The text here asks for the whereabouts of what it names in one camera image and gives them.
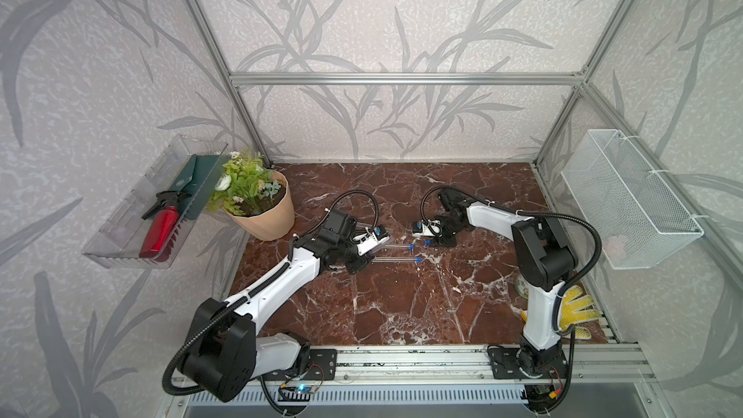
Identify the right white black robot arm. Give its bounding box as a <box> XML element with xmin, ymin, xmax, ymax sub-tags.
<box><xmin>421</xmin><ymin>186</ymin><xmax>593</xmax><ymax>368</ymax></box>

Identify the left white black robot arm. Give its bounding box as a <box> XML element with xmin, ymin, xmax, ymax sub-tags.
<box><xmin>162</xmin><ymin>210</ymin><xmax>389</xmax><ymax>403</ymax></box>

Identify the terracotta pot with green plant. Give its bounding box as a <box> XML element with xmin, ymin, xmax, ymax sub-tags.
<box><xmin>207</xmin><ymin>151</ymin><xmax>295</xmax><ymax>241</ymax></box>

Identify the yellow work glove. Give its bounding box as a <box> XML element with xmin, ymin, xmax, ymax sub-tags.
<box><xmin>520</xmin><ymin>283</ymin><xmax>603</xmax><ymax>341</ymax></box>

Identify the red spray bottle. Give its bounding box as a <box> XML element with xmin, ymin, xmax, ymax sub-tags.
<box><xmin>139</xmin><ymin>191</ymin><xmax>190</xmax><ymax>262</ymax></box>

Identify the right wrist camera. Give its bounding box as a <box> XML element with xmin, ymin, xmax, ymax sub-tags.
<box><xmin>411</xmin><ymin>220</ymin><xmax>443</xmax><ymax>239</ymax></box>

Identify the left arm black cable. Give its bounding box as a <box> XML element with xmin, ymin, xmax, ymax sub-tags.
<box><xmin>161</xmin><ymin>188</ymin><xmax>381</xmax><ymax>397</ymax></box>

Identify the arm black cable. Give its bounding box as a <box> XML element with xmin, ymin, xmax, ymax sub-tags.
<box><xmin>161</xmin><ymin>188</ymin><xmax>381</xmax><ymax>397</ymax></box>
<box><xmin>419</xmin><ymin>185</ymin><xmax>604</xmax><ymax>315</ymax></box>

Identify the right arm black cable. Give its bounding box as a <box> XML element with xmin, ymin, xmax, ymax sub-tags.
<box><xmin>419</xmin><ymin>185</ymin><xmax>604</xmax><ymax>315</ymax></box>

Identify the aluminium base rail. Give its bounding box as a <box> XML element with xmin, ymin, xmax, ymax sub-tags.
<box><xmin>167</xmin><ymin>343</ymin><xmax>657</xmax><ymax>387</ymax></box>

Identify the white wire mesh basket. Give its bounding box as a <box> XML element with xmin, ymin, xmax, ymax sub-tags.
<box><xmin>561</xmin><ymin>129</ymin><xmax>704</xmax><ymax>270</ymax></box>

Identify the clear plastic wall bin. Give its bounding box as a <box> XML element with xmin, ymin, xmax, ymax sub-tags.
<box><xmin>82</xmin><ymin>135</ymin><xmax>228</xmax><ymax>269</ymax></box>

